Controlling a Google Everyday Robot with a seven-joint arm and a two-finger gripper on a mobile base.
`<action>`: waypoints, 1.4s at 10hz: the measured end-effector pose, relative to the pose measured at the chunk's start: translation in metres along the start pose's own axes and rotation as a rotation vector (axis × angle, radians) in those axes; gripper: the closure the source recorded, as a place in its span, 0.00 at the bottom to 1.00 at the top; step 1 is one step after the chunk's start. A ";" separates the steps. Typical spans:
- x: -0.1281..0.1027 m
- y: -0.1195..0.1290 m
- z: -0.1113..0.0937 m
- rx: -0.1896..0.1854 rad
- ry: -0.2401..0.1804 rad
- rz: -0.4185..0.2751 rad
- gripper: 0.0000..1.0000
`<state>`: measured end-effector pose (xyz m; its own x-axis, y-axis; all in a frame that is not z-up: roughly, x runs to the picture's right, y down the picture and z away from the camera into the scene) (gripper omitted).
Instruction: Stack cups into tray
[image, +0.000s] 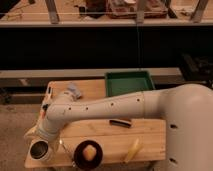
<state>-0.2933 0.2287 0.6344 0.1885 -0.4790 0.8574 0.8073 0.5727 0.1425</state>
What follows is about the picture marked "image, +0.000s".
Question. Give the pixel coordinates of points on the yellow banana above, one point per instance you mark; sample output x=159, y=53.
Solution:
x=133, y=150

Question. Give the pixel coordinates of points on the metal cup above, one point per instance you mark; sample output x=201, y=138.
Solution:
x=39, y=149

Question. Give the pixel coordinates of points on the crumpled blue-grey cloth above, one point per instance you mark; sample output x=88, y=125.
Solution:
x=74, y=89

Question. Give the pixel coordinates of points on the dark bowl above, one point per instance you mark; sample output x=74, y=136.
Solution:
x=80, y=160

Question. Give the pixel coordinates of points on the wooden shelf rail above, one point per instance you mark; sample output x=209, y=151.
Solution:
x=38, y=78

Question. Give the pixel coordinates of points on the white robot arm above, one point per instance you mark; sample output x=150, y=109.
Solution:
x=174, y=125

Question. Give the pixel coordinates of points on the metal spoon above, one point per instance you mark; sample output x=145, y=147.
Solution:
x=68, y=152

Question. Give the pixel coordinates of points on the green plastic tray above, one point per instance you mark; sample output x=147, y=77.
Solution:
x=118, y=83

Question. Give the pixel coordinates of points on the yellow round fruit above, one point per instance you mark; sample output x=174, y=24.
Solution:
x=89, y=153

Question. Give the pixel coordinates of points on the white handled tool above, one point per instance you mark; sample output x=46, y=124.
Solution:
x=48, y=97

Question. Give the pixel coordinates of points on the striped dark block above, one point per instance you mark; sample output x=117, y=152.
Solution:
x=122, y=123

